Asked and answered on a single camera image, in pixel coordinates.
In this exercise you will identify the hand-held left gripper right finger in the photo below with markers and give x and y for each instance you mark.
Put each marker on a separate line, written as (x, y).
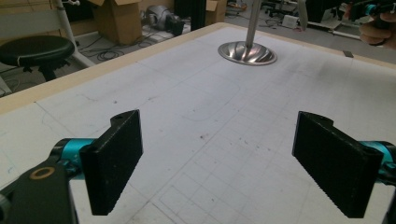
(336, 165)

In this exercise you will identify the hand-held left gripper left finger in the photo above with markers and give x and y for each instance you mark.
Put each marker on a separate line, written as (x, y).
(113, 168)

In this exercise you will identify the small dark tag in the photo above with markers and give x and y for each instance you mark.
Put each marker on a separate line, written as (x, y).
(348, 54)

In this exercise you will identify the white slanted pole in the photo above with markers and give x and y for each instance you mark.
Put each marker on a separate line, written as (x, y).
(302, 14)

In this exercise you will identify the small white box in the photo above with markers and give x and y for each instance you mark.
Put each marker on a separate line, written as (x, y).
(290, 21)

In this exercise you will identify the white stand leg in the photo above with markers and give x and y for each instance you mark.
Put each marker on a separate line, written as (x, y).
(70, 34)

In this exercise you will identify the small cardboard box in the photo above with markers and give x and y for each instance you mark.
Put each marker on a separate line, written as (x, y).
(215, 11)

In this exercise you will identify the black round stool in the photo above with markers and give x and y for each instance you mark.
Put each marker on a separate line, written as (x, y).
(34, 49)

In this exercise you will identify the large cardboard box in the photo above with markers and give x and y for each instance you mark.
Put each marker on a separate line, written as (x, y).
(120, 20)

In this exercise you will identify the grey round appliance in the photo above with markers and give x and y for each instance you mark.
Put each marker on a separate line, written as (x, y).
(162, 18)

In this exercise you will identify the white panel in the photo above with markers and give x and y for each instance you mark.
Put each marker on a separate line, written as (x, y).
(28, 26)

